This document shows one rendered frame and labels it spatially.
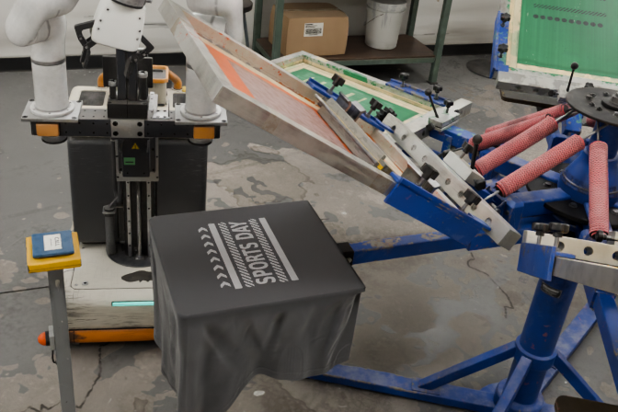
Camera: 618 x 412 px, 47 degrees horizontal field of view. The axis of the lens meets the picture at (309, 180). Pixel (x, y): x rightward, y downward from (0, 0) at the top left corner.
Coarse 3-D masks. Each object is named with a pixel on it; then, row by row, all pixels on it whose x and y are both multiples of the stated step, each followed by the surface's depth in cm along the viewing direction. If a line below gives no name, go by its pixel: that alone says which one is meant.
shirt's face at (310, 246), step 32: (160, 224) 200; (192, 224) 202; (288, 224) 207; (320, 224) 208; (192, 256) 189; (288, 256) 193; (320, 256) 195; (192, 288) 178; (256, 288) 180; (288, 288) 181; (320, 288) 182; (352, 288) 184
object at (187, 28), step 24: (168, 0) 179; (168, 24) 171; (192, 24) 183; (192, 48) 153; (240, 48) 191; (216, 72) 141; (264, 72) 197; (288, 72) 204; (216, 96) 135; (240, 96) 137; (312, 96) 206; (264, 120) 141; (288, 120) 145; (360, 120) 216; (312, 144) 148; (384, 144) 213; (336, 168) 153; (360, 168) 156; (384, 192) 161
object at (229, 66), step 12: (216, 60) 172; (228, 60) 182; (228, 72) 169; (240, 72) 178; (252, 72) 189; (252, 84) 175; (264, 84) 185; (276, 96) 181; (288, 96) 192; (288, 108) 177; (300, 108) 188; (312, 108) 200; (312, 120) 183; (324, 120) 194
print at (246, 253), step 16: (208, 224) 203; (224, 224) 203; (240, 224) 204; (256, 224) 205; (208, 240) 196; (224, 240) 197; (240, 240) 197; (256, 240) 198; (272, 240) 199; (208, 256) 190; (224, 256) 190; (240, 256) 191; (256, 256) 192; (272, 256) 193; (224, 272) 184; (240, 272) 185; (256, 272) 186; (272, 272) 186; (288, 272) 187; (224, 288) 179
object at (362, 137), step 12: (324, 108) 198; (336, 108) 194; (336, 120) 191; (348, 120) 188; (336, 132) 188; (360, 132) 182; (348, 144) 182; (372, 144) 176; (360, 156) 176; (384, 156) 172
